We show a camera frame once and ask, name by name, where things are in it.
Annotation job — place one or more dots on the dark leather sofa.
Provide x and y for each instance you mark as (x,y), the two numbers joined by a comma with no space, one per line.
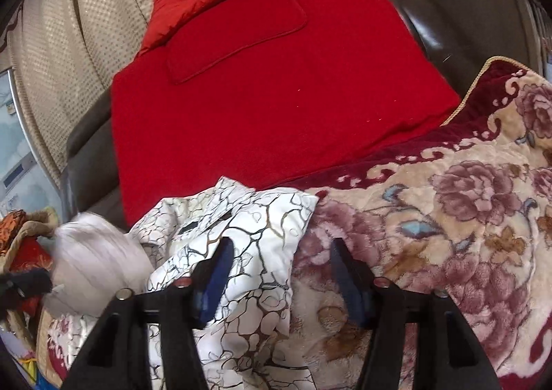
(431,23)

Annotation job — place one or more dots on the red velvet sofa cover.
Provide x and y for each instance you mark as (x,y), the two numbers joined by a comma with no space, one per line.
(280,122)

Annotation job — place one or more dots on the white vein-patterned garment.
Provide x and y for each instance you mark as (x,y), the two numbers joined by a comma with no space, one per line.
(254,222)

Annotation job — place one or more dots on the glass window pane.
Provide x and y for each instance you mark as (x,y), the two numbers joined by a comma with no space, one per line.
(21,135)

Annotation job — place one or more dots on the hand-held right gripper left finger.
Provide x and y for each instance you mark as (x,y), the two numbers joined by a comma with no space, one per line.
(215,282)

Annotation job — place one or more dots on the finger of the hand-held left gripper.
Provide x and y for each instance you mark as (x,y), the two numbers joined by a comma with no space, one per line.
(30,284)

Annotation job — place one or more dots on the beige dotted curtain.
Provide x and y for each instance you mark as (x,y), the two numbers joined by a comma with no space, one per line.
(86,49)

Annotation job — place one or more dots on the orange-red pillow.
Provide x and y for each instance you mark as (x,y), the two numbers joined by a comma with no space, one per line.
(185,2)

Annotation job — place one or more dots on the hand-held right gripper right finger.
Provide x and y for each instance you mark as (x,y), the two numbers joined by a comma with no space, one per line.
(351,286)

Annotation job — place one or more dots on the orange patterned cloth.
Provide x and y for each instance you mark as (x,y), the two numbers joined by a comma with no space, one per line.
(13,228)

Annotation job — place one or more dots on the floral plush blanket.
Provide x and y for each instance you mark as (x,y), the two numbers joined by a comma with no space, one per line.
(431,222)

